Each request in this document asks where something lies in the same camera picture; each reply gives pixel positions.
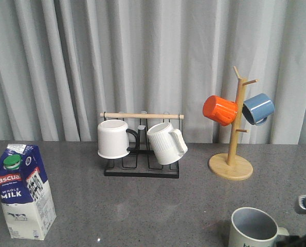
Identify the white mug black handle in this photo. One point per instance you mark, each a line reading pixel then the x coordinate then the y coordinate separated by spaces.
pixel 113 140

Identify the orange mug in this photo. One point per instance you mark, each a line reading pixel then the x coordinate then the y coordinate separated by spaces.
pixel 220 110

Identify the blue mug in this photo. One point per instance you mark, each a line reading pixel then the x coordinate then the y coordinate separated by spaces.
pixel 257 109

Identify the black wire mug rack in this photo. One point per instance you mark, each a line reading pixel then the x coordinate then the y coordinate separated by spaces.
pixel 141 162

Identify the blue white milk carton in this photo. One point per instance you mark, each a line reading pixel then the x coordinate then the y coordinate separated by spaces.
pixel 25 192

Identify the white ribbed mug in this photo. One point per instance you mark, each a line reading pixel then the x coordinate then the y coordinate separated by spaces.
pixel 167 143

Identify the cream HOME mug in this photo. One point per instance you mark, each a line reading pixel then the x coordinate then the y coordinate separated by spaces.
pixel 254 227

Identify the grey curtain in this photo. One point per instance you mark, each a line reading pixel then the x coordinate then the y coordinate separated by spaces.
pixel 62 63

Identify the wooden mug tree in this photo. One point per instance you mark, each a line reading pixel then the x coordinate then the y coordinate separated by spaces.
pixel 229 165

